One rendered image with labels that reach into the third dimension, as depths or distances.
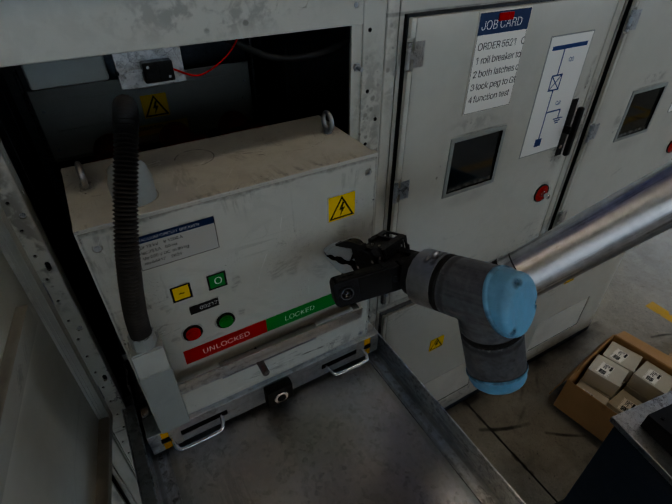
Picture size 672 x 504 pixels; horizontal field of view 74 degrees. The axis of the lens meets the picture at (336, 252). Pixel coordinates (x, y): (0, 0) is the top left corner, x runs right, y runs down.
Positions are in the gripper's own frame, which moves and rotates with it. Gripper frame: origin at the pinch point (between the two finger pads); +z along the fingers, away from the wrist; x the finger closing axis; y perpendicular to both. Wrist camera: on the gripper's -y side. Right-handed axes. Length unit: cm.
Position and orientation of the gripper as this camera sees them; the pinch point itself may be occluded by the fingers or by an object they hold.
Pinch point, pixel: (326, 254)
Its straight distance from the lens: 83.4
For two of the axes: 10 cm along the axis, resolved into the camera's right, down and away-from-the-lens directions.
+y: 7.1, -4.3, 5.6
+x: -1.9, -8.8, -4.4
